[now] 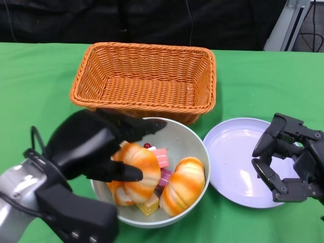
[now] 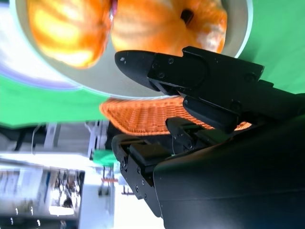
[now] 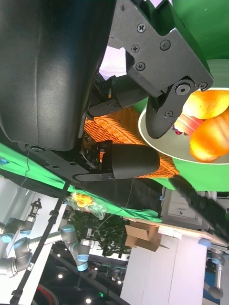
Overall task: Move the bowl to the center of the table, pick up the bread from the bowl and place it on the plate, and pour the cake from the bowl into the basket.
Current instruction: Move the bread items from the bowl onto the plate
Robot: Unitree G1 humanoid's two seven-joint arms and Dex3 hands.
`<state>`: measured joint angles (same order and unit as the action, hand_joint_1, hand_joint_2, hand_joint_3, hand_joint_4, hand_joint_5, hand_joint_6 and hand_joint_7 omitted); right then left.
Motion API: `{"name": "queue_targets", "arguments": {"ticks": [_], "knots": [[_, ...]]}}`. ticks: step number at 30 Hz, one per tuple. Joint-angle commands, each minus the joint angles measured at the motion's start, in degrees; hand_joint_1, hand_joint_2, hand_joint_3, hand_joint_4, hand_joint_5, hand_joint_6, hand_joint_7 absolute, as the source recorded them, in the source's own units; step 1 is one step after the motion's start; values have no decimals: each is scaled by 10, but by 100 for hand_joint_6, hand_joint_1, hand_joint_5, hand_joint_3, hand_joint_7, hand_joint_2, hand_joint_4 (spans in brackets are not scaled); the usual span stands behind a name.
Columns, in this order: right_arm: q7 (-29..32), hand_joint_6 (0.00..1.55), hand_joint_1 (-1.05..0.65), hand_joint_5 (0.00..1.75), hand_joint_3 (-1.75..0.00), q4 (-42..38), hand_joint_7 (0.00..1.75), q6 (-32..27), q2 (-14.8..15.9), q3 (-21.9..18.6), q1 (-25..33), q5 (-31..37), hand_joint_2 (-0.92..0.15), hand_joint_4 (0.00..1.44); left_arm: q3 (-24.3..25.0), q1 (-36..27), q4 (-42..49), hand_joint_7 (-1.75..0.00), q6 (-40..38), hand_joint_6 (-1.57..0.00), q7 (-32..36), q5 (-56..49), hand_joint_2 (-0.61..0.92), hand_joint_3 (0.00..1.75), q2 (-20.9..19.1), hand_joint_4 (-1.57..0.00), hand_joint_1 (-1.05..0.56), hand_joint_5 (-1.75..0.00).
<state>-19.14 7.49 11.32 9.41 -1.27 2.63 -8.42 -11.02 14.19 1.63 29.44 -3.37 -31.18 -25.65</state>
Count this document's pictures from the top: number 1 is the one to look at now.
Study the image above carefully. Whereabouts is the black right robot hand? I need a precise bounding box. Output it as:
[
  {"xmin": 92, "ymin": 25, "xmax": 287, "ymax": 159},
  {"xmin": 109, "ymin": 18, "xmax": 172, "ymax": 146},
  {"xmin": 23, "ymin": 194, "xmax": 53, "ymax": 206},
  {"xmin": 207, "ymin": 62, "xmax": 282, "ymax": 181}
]
[{"xmin": 252, "ymin": 112, "xmax": 324, "ymax": 203}]

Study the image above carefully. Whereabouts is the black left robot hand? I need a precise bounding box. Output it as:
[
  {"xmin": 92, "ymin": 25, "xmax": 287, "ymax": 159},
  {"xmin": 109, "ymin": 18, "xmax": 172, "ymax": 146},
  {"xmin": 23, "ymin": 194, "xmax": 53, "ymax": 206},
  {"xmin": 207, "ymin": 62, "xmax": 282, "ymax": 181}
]
[{"xmin": 47, "ymin": 108, "xmax": 168, "ymax": 183}]

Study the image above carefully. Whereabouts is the orange striped bread roll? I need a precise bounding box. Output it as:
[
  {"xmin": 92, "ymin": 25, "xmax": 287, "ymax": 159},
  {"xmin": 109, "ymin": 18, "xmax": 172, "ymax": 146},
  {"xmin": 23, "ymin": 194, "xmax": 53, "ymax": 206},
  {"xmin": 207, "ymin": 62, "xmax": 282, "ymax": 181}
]
[
  {"xmin": 159, "ymin": 156, "xmax": 206, "ymax": 217},
  {"xmin": 107, "ymin": 141, "xmax": 162, "ymax": 206}
]

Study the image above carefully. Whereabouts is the pale green bowl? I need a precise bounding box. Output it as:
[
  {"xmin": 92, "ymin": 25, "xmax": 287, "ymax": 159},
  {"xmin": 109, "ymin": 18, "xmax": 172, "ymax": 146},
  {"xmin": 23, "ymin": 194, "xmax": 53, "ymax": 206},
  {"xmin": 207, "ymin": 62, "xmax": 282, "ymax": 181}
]
[{"xmin": 90, "ymin": 116, "xmax": 211, "ymax": 228}]

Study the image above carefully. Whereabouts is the lavender plate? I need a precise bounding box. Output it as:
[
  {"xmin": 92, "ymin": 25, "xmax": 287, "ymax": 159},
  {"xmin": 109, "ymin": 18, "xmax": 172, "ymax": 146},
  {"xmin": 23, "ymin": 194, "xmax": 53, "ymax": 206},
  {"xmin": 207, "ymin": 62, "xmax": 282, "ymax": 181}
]
[{"xmin": 203, "ymin": 117, "xmax": 304, "ymax": 209}]

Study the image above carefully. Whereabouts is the light pink cake slice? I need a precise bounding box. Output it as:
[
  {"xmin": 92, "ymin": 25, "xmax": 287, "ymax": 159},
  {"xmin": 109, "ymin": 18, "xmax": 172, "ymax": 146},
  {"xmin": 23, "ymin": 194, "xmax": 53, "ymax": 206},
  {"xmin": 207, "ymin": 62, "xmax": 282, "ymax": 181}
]
[{"xmin": 143, "ymin": 143, "xmax": 170, "ymax": 168}]

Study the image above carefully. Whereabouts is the magenta layered cake slice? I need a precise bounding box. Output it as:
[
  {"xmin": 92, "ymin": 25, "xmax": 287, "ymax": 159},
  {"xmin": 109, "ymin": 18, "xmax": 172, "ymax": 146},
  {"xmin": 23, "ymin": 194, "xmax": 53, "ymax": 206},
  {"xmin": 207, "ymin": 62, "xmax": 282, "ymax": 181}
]
[{"xmin": 156, "ymin": 168, "xmax": 175, "ymax": 193}]

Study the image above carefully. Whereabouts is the yellow cake slice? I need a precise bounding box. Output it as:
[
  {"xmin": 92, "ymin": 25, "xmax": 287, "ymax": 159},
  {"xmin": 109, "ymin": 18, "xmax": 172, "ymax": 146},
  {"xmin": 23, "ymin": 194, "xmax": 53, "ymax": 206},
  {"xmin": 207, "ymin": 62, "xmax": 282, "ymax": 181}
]
[{"xmin": 136, "ymin": 193, "xmax": 160, "ymax": 216}]

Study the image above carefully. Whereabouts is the orange wicker basket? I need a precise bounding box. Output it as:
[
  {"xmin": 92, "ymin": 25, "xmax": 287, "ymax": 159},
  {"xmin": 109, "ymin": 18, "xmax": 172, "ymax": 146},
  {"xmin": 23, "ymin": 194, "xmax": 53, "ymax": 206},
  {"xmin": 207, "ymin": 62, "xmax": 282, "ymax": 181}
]
[{"xmin": 69, "ymin": 42, "xmax": 217, "ymax": 126}]

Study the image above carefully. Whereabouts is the black backdrop cloth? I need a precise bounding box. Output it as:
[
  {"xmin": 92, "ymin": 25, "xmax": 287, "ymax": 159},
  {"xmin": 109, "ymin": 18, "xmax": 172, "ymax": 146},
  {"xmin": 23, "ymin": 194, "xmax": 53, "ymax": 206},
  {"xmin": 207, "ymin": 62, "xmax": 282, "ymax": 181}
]
[{"xmin": 0, "ymin": 0, "xmax": 289, "ymax": 51}]

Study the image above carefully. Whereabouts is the grey metal stand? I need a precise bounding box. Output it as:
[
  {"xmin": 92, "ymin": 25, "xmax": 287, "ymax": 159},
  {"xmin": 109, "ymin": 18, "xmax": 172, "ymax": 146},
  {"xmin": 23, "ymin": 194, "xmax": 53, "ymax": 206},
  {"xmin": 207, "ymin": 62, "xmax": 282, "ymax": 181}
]
[{"xmin": 263, "ymin": 0, "xmax": 316, "ymax": 52}]

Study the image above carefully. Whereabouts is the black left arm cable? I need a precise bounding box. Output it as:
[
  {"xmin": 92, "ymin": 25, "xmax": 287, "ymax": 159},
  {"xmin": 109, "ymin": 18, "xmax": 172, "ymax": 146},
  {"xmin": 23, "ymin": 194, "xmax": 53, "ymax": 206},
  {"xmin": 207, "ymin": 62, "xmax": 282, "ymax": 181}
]
[{"xmin": 22, "ymin": 126, "xmax": 74, "ymax": 193}]

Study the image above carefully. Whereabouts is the black floor cable loop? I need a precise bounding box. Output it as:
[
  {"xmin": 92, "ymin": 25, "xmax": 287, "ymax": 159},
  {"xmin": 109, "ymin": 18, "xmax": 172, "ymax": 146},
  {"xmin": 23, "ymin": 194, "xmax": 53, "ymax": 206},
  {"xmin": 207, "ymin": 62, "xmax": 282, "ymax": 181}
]
[{"xmin": 300, "ymin": 0, "xmax": 324, "ymax": 53}]

